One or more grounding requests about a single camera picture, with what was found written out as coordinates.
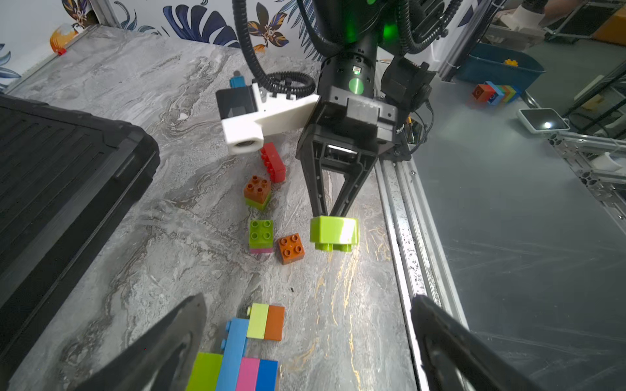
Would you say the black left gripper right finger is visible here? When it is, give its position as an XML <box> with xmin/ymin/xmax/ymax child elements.
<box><xmin>411</xmin><ymin>295</ymin><xmax>541</xmax><ymax>390</ymax></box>

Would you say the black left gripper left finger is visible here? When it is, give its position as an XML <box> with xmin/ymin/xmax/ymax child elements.
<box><xmin>77</xmin><ymin>293</ymin><xmax>207</xmax><ymax>390</ymax></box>

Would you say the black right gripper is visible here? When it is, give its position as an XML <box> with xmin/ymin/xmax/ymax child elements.
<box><xmin>297</xmin><ymin>86</ymin><xmax>399</xmax><ymax>218</ymax></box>

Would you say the long blue lego brick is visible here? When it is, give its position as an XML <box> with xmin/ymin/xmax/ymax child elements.
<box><xmin>216</xmin><ymin>318</ymin><xmax>249</xmax><ymax>391</ymax></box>

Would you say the pink lego brick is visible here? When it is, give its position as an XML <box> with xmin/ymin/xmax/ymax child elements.
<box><xmin>236</xmin><ymin>358</ymin><xmax>260</xmax><ymax>391</ymax></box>

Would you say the small blue lego brick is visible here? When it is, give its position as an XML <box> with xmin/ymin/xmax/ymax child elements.
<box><xmin>255</xmin><ymin>360</ymin><xmax>279</xmax><ymax>391</ymax></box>

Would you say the lime green lego brick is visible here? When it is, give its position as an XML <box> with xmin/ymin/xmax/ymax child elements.
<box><xmin>246</xmin><ymin>303</ymin><xmax>269</xmax><ymax>340</ymax></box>

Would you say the green lego brick cluster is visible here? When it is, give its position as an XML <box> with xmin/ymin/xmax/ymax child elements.
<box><xmin>186</xmin><ymin>353</ymin><xmax>223</xmax><ymax>391</ymax></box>

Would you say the magenta lego brick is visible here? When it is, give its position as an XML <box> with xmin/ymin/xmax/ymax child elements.
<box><xmin>249</xmin><ymin>248</ymin><xmax>274</xmax><ymax>254</ymax></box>

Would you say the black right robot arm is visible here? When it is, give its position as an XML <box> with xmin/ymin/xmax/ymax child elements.
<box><xmin>232</xmin><ymin>1</ymin><xmax>461</xmax><ymax>218</ymax></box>

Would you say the red lego brick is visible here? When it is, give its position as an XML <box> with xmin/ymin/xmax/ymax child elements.
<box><xmin>260</xmin><ymin>143</ymin><xmax>286</xmax><ymax>183</ymax></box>

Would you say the orange lego brick front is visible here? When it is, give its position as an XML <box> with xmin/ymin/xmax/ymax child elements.
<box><xmin>277</xmin><ymin>234</ymin><xmax>305</xmax><ymax>265</ymax></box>

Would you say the green lego brick front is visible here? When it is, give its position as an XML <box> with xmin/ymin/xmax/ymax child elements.
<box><xmin>245</xmin><ymin>195</ymin><xmax>272</xmax><ymax>211</ymax></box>

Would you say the colourful lego stack outside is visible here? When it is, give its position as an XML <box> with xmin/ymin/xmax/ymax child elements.
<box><xmin>472</xmin><ymin>81</ymin><xmax>523</xmax><ymax>106</ymax></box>

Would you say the blue plastic bin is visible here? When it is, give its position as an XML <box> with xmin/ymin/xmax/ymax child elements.
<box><xmin>455</xmin><ymin>43</ymin><xmax>545</xmax><ymax>91</ymax></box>

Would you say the black plastic tool case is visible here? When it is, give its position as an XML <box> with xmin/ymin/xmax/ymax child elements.
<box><xmin>1</xmin><ymin>95</ymin><xmax>160</xmax><ymax>380</ymax></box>

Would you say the white tablet device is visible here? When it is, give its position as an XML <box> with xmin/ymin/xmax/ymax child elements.
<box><xmin>517</xmin><ymin>109</ymin><xmax>570</xmax><ymax>134</ymax></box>

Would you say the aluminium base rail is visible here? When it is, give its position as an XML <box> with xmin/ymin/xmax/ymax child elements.
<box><xmin>375</xmin><ymin>160</ymin><xmax>468</xmax><ymax>390</ymax></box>

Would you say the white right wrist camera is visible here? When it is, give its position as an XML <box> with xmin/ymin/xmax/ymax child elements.
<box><xmin>215</xmin><ymin>78</ymin><xmax>320</xmax><ymax>155</ymax></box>

